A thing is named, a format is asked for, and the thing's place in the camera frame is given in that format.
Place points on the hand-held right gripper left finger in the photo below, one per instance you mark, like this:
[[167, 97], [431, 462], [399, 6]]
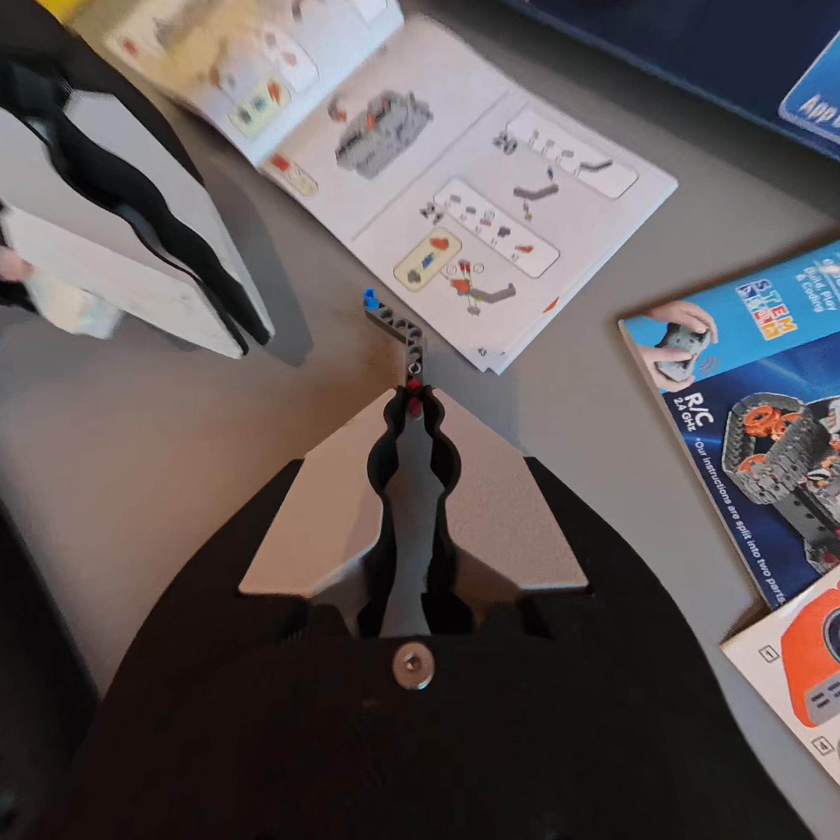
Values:
[[315, 531]]

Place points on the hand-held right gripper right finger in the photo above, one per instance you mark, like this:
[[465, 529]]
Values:
[[512, 531]]

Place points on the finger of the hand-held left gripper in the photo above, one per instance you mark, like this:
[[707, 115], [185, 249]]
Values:
[[184, 203], [98, 275]]

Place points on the grey angled toy beam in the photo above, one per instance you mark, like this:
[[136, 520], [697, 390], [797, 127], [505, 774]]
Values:
[[394, 321]]

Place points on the grey desk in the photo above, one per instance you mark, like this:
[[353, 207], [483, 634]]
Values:
[[197, 426]]

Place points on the person's left hand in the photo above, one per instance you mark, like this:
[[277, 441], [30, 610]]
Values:
[[13, 266]]

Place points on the blue cover instruction booklet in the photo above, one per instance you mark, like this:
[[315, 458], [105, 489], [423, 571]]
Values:
[[754, 426]]

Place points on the open white instruction booklet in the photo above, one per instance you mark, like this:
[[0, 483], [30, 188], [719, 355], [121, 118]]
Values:
[[525, 216]]

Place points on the orange grey sticker sheet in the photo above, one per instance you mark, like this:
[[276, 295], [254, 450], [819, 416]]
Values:
[[807, 656]]

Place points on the blue robot kit box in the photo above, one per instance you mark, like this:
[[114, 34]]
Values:
[[689, 39]]

